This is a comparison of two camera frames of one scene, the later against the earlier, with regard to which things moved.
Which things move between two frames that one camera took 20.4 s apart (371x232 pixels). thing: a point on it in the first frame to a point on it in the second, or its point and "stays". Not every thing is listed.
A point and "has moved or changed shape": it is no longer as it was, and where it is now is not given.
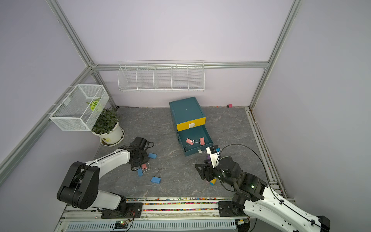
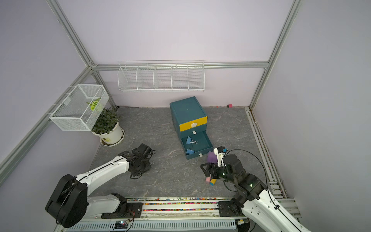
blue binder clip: x=156 y=179 to x=189 y=151
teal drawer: x=194 y=140 has moved or changed shape
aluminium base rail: x=158 y=214 stays
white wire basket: x=81 y=108 stays
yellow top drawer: x=191 y=124 stays
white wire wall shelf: x=162 y=76 stays
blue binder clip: x=152 y=155 has moved or changed shape
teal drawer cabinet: x=192 y=135 stays
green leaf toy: x=93 y=104 stays
